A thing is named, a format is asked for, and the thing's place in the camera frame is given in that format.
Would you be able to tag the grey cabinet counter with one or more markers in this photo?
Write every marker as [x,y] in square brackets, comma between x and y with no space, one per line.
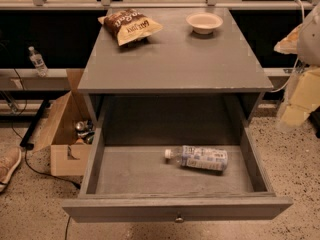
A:
[174,78]

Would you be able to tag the metal drawer knob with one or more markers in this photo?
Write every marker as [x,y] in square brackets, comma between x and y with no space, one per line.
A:
[179,219]

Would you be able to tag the cardboard box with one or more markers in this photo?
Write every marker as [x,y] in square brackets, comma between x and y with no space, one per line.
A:
[67,154]

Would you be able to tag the brown chip bag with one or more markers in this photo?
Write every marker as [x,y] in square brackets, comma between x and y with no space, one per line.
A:
[130,26]

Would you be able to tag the clear water bottle on ledge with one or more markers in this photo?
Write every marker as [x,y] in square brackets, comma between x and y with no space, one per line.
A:
[38,62]

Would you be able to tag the tan shoe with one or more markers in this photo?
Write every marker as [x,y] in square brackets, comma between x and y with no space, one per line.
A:
[8,164]

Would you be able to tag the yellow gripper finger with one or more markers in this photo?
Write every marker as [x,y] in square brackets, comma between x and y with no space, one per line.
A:
[302,97]
[288,45]

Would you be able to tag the open grey drawer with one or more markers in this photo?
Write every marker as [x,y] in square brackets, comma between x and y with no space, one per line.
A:
[128,179]

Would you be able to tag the black table leg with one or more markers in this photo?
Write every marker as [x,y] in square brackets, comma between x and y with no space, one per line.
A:
[25,144]

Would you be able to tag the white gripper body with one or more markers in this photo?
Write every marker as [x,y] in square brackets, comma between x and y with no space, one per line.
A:
[310,40]

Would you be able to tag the blue label plastic bottle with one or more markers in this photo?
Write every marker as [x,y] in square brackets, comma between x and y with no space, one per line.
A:
[197,157]

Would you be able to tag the cans in cardboard box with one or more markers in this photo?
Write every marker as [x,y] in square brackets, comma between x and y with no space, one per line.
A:
[85,132]

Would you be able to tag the white bowl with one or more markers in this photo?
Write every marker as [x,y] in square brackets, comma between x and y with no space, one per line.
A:
[204,23]

